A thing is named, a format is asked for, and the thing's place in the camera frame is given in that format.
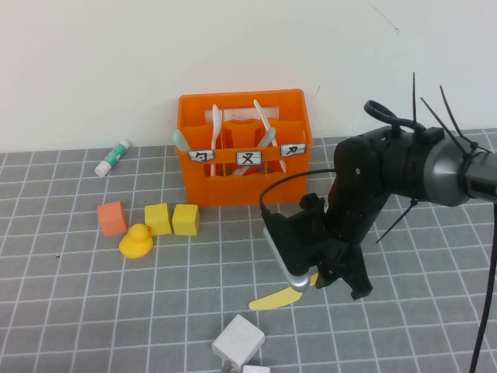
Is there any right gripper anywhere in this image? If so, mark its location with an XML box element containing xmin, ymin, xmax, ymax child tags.
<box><xmin>298</xmin><ymin>193</ymin><xmax>374</xmax><ymax>300</ymax></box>

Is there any yellow plastic knife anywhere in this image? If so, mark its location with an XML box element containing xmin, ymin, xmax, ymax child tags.
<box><xmin>248</xmin><ymin>271</ymin><xmax>320</xmax><ymax>312</ymax></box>

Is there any cream white plastic knife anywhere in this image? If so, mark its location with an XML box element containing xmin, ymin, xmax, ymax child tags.
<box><xmin>252</xmin><ymin>99</ymin><xmax>289</xmax><ymax>174</ymax></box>

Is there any pale pink plastic spoon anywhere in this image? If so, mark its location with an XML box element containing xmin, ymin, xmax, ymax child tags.
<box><xmin>210</xmin><ymin>103</ymin><xmax>225</xmax><ymax>176</ymax></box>

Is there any mint green plastic spoon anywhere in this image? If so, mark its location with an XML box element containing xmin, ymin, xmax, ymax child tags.
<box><xmin>172</xmin><ymin>130</ymin><xmax>192</xmax><ymax>152</ymax></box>

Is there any orange plastic cutlery holder crate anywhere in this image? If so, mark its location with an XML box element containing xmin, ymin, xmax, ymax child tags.
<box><xmin>174</xmin><ymin>88</ymin><xmax>314</xmax><ymax>207</ymax></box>

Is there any black zip tie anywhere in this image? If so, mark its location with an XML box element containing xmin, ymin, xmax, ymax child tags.
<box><xmin>420</xmin><ymin>96</ymin><xmax>473</xmax><ymax>155</ymax></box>
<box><xmin>375</xmin><ymin>197</ymin><xmax>420</xmax><ymax>244</ymax></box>
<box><xmin>412</xmin><ymin>71</ymin><xmax>419</xmax><ymax>125</ymax></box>
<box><xmin>439</xmin><ymin>85</ymin><xmax>491</xmax><ymax>155</ymax></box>

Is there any large white charger plug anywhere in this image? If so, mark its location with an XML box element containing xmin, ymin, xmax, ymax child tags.
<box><xmin>211</xmin><ymin>313</ymin><xmax>266</xmax><ymax>372</ymax></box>

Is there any paper label reading 刀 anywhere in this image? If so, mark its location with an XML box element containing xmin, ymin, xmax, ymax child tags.
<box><xmin>280</xmin><ymin>142</ymin><xmax>308</xmax><ymax>158</ymax></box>

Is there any paper label reading 叉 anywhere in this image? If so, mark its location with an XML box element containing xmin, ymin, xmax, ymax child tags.
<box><xmin>235</xmin><ymin>150</ymin><xmax>263</xmax><ymax>166</ymax></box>

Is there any yellow foam cube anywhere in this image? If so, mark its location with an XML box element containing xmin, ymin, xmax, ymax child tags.
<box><xmin>144</xmin><ymin>203</ymin><xmax>173</xmax><ymax>237</ymax></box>
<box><xmin>172</xmin><ymin>204</ymin><xmax>201</xmax><ymax>236</ymax></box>

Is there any yellow rubber duck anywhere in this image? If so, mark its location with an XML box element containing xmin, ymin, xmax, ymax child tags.
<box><xmin>118</xmin><ymin>224</ymin><xmax>154</xmax><ymax>260</ymax></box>

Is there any grey grid table mat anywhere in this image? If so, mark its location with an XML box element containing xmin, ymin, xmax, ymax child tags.
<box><xmin>0</xmin><ymin>127</ymin><xmax>497</xmax><ymax>373</ymax></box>

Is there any orange foam cube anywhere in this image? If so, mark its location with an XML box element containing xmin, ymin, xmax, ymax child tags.
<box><xmin>96</xmin><ymin>200</ymin><xmax>129</xmax><ymax>237</ymax></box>

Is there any white green glue stick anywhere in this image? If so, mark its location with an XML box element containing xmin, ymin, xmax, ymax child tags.
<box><xmin>94</xmin><ymin>139</ymin><xmax>131</xmax><ymax>178</ymax></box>

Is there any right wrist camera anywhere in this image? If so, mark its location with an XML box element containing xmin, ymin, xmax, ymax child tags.
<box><xmin>262</xmin><ymin>211</ymin><xmax>319</xmax><ymax>295</ymax></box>

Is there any black right camera cable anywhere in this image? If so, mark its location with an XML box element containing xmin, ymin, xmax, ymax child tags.
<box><xmin>259</xmin><ymin>169</ymin><xmax>497</xmax><ymax>373</ymax></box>

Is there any black right arm cable loop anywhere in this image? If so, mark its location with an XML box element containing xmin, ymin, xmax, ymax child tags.
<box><xmin>363</xmin><ymin>99</ymin><xmax>426</xmax><ymax>135</ymax></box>

